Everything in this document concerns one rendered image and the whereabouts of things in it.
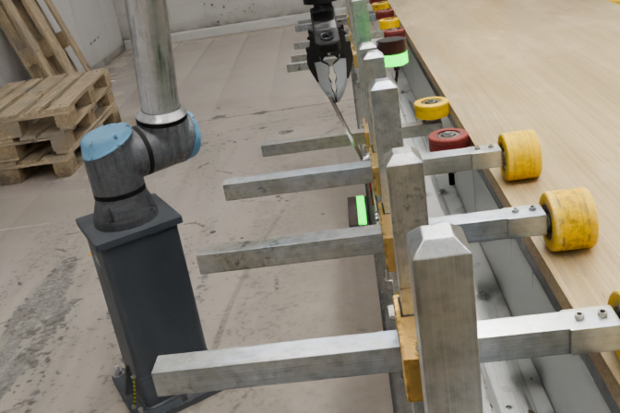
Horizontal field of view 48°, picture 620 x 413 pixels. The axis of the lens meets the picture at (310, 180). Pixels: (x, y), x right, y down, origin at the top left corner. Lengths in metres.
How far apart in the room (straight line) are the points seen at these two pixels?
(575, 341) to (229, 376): 0.34
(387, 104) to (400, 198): 0.25
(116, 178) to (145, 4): 0.48
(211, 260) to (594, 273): 0.49
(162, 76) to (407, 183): 1.40
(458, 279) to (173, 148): 1.69
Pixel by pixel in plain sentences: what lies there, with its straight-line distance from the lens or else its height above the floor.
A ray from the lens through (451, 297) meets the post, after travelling 0.42.
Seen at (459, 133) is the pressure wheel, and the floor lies 0.91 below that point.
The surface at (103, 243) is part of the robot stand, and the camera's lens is 1.99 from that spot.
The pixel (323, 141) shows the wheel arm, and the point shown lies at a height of 0.85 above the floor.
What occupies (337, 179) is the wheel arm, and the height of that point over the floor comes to 0.95.
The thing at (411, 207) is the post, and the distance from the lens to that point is 0.67.
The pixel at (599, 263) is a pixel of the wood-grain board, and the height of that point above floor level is 0.90.
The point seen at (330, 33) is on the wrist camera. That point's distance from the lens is 1.28.
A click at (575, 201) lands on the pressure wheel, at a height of 0.98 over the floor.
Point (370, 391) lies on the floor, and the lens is 2.18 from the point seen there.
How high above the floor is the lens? 1.37
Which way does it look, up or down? 21 degrees down
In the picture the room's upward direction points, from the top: 9 degrees counter-clockwise
